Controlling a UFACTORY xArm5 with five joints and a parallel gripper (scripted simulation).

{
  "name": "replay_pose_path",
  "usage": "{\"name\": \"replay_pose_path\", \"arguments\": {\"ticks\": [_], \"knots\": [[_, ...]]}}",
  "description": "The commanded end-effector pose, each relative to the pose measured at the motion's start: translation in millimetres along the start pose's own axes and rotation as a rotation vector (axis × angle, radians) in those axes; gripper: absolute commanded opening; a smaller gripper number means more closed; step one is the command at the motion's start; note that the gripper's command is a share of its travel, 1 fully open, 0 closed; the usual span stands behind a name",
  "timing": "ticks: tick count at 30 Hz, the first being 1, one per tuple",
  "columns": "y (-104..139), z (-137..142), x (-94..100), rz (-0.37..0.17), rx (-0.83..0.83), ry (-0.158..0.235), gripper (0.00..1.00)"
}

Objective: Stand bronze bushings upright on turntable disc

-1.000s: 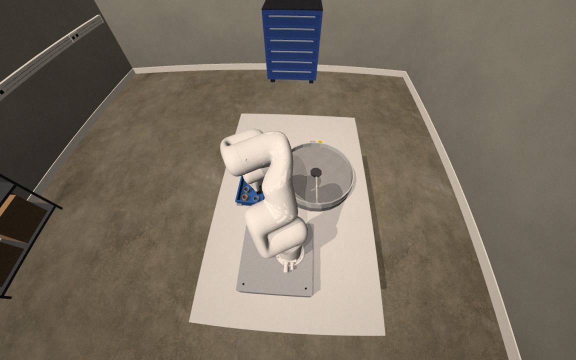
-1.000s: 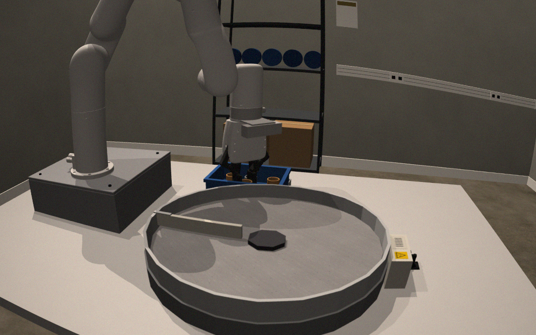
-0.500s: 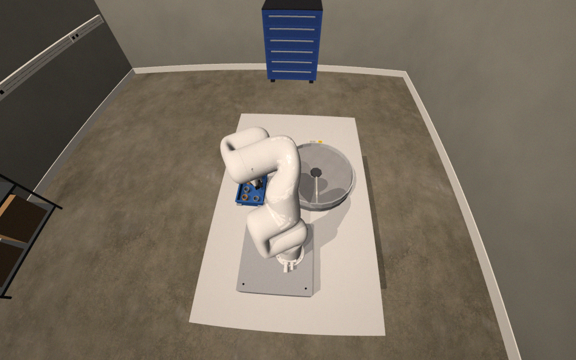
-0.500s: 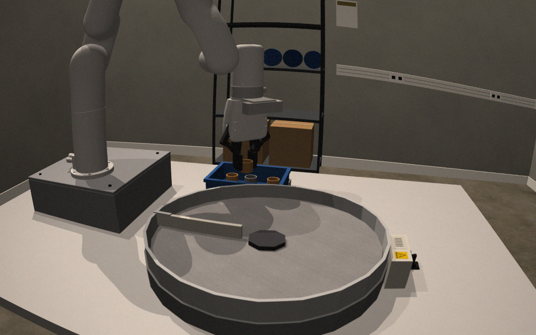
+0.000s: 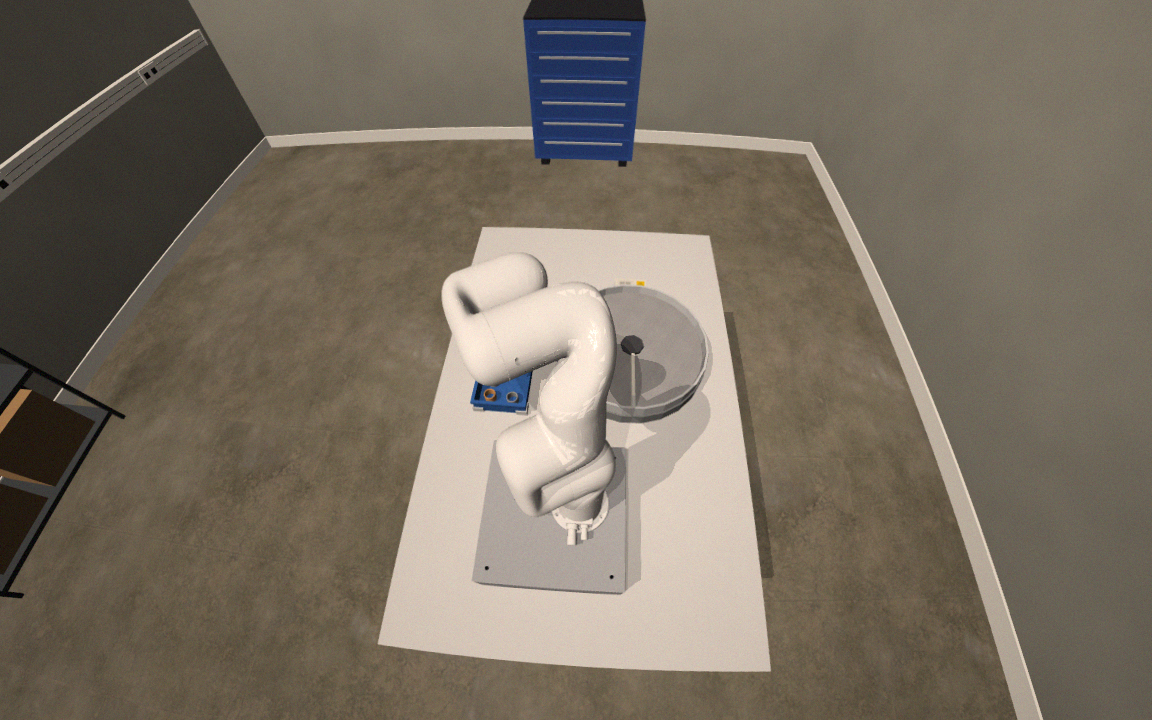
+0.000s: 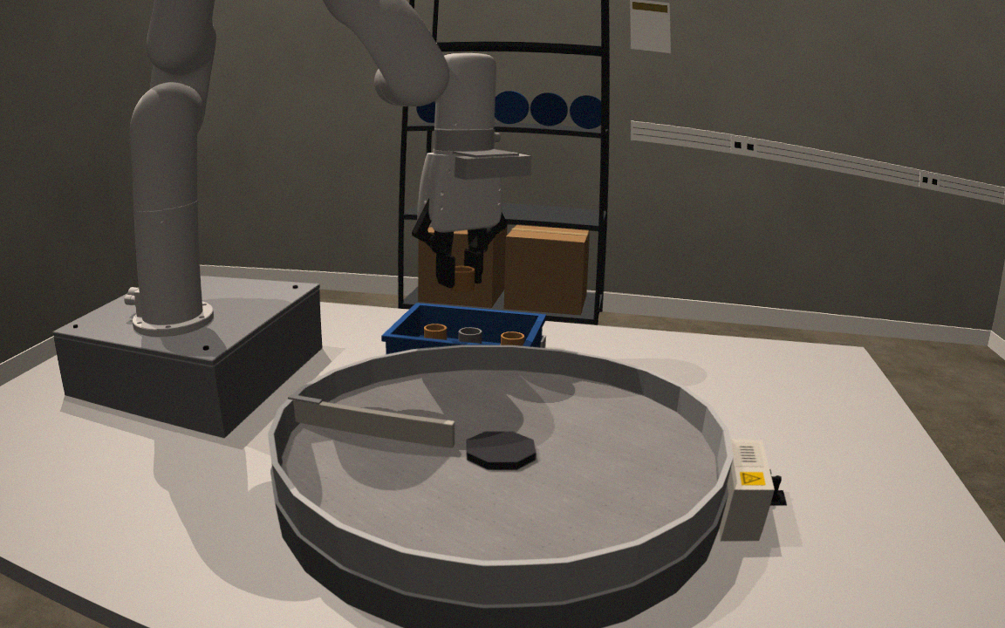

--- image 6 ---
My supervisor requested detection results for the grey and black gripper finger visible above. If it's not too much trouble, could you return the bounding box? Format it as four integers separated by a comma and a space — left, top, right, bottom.
412, 198, 455, 288
464, 215, 508, 283

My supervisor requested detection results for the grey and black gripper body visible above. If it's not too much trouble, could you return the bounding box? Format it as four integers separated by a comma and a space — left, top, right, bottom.
417, 150, 503, 232

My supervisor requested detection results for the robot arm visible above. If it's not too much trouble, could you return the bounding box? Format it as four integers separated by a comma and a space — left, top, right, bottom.
124, 0, 531, 337

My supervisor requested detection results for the blue crate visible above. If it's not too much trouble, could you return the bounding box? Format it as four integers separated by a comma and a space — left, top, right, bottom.
381, 303, 546, 354

